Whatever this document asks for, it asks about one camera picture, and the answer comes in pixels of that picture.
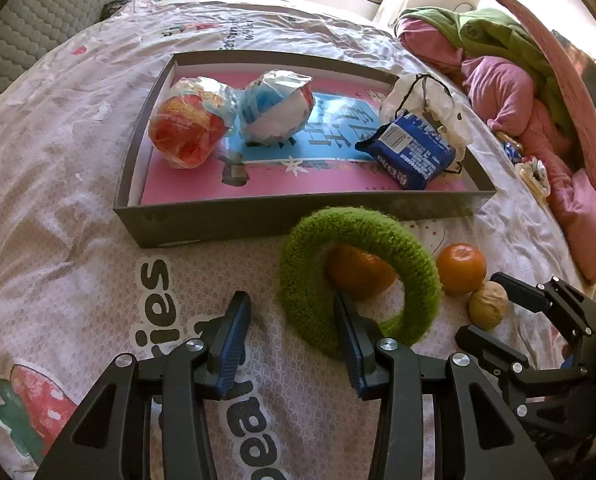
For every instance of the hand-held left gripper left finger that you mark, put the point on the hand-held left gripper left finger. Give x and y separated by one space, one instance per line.
228 355

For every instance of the dusty pink cushion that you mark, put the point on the dusty pink cushion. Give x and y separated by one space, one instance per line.
558 75

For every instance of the red and blue snack bag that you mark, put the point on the red and blue snack bag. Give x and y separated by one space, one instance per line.
278 110

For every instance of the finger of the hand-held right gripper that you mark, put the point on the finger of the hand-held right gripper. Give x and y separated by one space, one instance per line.
553 297
493 347

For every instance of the pink and blue book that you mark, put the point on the pink and blue book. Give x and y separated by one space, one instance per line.
303 180

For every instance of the grey quilted headboard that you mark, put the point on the grey quilted headboard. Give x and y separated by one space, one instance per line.
38 20

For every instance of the grey cardboard box tray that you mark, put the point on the grey cardboard box tray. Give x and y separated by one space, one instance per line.
203 225

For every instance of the dark floral pillow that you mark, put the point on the dark floral pillow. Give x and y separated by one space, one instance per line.
128 5

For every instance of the mostly red snack bag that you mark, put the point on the mostly red snack bag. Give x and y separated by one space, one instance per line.
188 130

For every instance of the orange tangerine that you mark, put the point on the orange tangerine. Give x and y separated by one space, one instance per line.
460 267
360 270

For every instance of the blue snack packet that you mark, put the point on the blue snack packet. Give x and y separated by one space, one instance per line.
408 152

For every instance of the green garment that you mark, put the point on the green garment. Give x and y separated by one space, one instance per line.
498 35

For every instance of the small blue wrapper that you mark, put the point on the small blue wrapper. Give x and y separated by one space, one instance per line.
512 152

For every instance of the brown walnut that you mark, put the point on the brown walnut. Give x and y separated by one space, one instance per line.
488 306

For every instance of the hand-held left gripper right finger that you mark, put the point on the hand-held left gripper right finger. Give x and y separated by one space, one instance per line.
353 350

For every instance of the pile of pink green bedding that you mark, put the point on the pile of pink green bedding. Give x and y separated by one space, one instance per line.
498 90

